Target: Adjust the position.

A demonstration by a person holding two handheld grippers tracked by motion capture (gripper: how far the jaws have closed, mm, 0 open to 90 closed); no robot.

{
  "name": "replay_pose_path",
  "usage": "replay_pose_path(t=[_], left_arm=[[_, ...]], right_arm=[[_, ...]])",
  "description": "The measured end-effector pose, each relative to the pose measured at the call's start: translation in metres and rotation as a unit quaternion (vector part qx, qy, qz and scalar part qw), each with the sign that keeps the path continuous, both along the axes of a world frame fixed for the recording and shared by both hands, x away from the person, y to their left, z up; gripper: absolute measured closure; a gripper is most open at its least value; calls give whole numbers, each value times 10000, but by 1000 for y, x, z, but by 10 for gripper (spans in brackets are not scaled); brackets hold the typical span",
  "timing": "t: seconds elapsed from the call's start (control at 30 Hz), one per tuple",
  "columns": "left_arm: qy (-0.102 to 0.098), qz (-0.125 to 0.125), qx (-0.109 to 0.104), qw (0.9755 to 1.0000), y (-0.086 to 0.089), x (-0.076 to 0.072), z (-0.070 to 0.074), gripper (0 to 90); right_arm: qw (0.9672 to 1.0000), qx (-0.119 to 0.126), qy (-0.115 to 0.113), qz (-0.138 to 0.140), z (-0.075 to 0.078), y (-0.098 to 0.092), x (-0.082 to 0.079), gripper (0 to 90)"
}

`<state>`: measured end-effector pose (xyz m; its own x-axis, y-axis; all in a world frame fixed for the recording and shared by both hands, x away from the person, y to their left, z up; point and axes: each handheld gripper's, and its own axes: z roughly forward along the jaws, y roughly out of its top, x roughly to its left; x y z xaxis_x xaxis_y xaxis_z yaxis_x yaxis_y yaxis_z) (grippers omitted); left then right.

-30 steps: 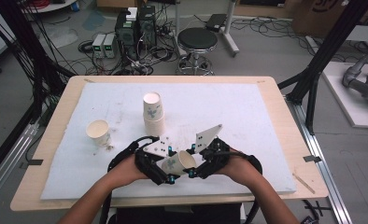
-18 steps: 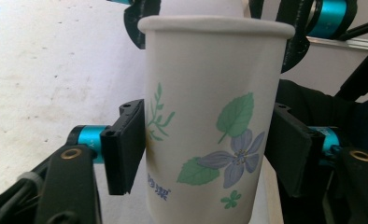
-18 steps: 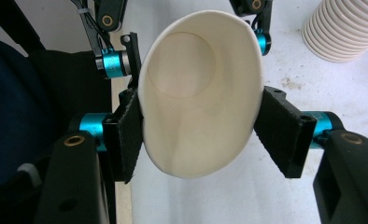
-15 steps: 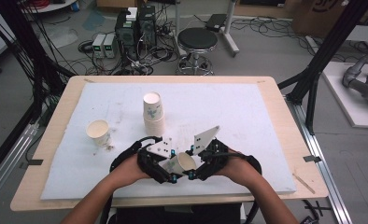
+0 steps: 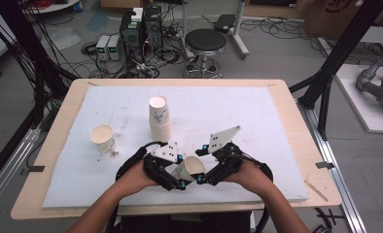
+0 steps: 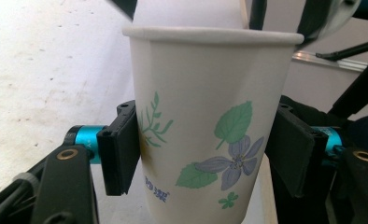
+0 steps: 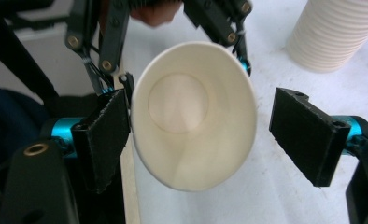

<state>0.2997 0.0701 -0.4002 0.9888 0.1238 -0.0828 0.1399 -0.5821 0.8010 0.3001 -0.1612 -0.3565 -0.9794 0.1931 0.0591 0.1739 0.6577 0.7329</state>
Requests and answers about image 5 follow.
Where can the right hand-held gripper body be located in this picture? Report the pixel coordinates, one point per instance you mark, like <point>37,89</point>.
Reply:
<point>226,160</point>

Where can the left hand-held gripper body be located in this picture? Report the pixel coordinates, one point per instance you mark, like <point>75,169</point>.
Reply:
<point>158,168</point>

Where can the white paper cup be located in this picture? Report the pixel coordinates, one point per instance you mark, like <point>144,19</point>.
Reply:
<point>189,166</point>
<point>102,137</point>

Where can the stack of white paper cups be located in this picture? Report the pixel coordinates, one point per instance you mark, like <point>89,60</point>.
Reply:
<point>160,124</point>

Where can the person's left hand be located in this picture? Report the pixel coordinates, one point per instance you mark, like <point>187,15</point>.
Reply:
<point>136,178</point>

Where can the person's right hand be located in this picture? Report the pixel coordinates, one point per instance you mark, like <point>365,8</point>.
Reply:
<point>249,176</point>

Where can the person's dark clothing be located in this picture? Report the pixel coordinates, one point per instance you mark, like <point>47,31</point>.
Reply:
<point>186,225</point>

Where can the white foam mat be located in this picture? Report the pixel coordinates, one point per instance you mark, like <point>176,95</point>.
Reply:
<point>82,181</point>

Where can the thin wooden stick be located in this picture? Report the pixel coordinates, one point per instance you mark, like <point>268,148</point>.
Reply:
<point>316,190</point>

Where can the black tape strip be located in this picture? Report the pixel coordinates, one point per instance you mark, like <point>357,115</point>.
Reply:
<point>37,168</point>
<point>325,165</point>

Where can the black round stool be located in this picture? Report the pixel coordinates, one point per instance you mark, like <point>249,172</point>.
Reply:
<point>205,40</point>

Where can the white metal stand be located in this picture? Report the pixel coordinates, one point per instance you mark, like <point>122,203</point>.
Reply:
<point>239,32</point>

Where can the grey power supply unit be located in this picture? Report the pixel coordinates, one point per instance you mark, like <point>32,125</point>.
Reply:
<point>114,48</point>
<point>102,47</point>

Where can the flat black device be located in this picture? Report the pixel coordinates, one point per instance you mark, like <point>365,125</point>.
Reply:
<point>224,22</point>

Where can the black computer tower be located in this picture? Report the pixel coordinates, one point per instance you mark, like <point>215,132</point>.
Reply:
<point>131,35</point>
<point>153,27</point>

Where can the white floor board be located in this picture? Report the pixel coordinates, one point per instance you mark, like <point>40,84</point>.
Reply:
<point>361,103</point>

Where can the small white box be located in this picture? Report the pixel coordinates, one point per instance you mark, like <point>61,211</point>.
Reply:
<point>137,14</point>

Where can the brown cardboard box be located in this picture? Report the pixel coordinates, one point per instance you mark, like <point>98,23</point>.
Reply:
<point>335,17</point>

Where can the blue tape roll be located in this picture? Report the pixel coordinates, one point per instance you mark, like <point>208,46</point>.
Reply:
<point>78,6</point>

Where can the white round table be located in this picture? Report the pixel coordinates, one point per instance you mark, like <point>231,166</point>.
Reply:
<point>55,7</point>

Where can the aluminium rail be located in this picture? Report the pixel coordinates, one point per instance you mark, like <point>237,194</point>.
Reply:
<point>338,181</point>
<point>11,165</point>

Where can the black metal frame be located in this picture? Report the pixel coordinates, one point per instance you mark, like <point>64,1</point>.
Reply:
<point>34,64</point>
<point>338,51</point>

